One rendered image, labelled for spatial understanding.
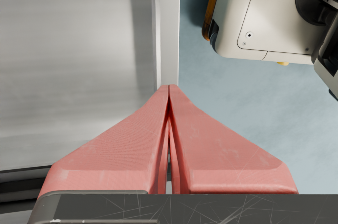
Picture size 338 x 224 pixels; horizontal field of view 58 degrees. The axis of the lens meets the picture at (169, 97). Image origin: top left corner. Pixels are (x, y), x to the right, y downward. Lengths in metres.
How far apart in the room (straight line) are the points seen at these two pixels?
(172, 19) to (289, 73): 1.33
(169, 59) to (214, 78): 1.13
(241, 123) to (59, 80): 1.43
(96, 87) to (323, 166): 2.04
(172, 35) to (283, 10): 0.79
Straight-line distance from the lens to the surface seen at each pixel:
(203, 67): 1.42
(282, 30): 1.13
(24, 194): 0.47
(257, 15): 1.06
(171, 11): 0.32
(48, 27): 0.33
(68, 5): 0.32
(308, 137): 2.00
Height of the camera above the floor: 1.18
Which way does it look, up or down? 53 degrees down
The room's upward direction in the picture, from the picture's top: 165 degrees clockwise
